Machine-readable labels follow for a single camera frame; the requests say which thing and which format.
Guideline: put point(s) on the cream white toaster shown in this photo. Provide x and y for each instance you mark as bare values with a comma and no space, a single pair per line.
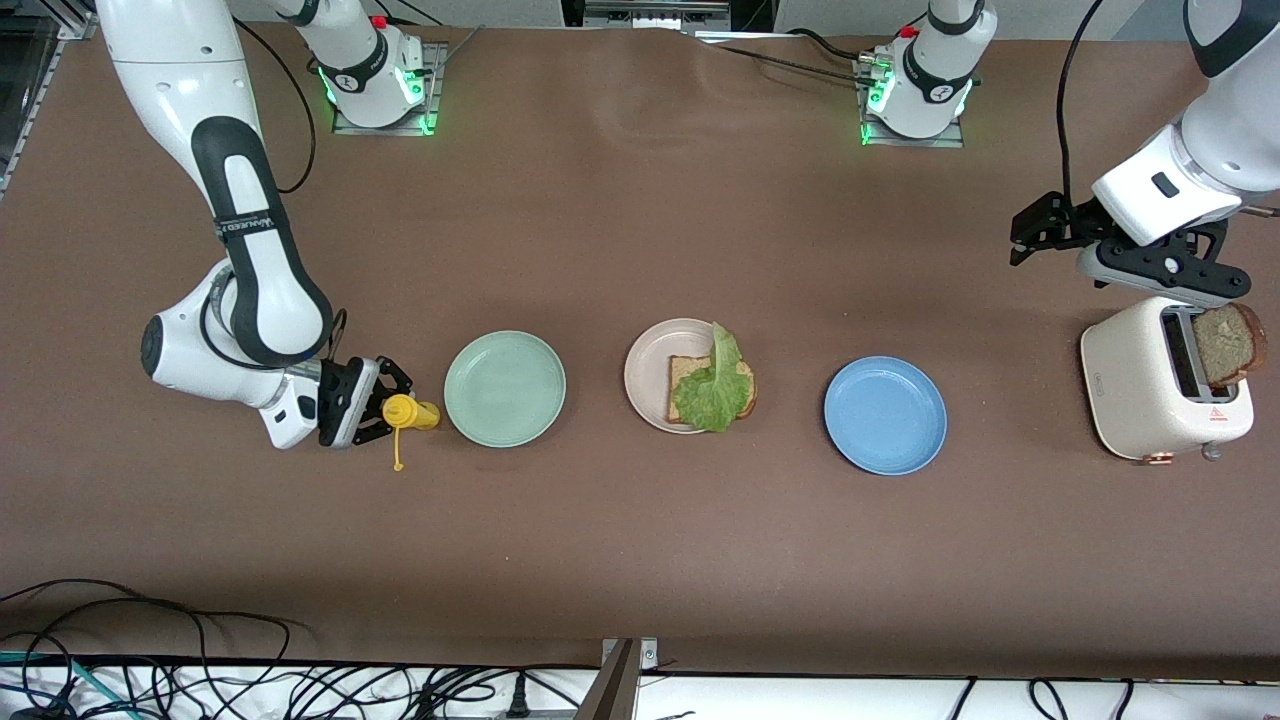
1130,390

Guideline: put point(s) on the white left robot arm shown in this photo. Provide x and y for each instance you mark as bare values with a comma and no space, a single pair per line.
1235,130

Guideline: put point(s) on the brown bread slice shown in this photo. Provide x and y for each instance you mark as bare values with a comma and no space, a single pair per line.
1230,345
685,375

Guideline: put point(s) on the grey metal side frame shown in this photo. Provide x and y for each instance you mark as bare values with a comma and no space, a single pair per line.
20,90

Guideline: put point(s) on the black power plug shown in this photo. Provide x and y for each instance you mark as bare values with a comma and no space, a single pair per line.
518,705

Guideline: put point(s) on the pale green round plate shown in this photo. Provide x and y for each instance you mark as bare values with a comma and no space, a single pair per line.
505,390

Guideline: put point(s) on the beige round plate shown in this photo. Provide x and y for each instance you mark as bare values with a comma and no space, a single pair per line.
650,360

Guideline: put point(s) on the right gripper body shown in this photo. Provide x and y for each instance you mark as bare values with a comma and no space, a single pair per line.
341,397

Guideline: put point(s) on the yellow mustard squeeze bottle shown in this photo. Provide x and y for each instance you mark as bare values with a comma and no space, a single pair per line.
420,413

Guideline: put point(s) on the green lettuce leaf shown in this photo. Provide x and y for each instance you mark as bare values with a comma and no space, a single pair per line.
712,395

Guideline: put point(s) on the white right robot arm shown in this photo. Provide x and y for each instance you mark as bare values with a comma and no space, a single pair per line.
170,80

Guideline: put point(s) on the grey metal bracket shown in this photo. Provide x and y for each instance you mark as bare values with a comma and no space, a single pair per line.
615,690

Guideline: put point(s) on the blue round plate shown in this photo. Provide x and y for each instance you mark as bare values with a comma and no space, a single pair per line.
885,415

